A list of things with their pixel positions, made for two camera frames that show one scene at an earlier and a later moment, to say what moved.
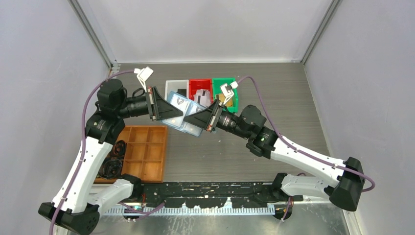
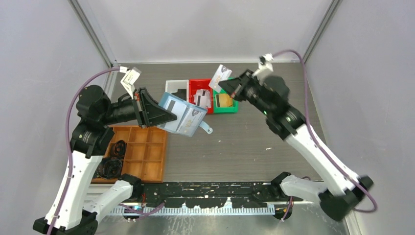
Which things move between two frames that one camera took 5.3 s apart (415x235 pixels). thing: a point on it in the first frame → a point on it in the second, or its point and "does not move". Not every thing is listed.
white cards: x=202 y=97 does not move
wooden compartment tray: x=145 y=153 does not move
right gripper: x=208 y=118 → x=240 y=82
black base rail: x=257 y=194 does not move
